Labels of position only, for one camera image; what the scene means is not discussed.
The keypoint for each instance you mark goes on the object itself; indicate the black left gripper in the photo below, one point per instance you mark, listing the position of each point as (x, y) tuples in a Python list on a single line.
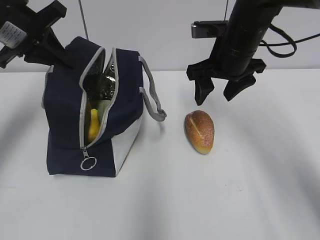
[(29, 34)]

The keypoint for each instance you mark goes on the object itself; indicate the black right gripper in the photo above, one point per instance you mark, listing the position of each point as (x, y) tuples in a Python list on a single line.
[(239, 71)]

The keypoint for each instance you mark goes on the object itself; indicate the brown bread roll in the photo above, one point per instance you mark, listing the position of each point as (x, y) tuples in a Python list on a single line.
[(200, 131)]

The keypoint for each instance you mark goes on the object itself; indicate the green lidded glass container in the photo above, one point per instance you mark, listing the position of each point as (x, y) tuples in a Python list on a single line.
[(99, 105)]

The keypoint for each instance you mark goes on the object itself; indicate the navy blue lunch bag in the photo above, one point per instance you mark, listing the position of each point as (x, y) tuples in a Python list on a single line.
[(124, 79)]

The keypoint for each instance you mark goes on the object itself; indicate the yellow banana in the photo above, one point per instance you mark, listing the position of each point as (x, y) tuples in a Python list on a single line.
[(94, 125)]

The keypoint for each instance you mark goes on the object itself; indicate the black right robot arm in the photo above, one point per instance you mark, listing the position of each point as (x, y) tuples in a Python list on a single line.
[(236, 41)]

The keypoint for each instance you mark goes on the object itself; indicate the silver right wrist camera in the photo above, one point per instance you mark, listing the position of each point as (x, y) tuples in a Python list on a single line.
[(208, 29)]

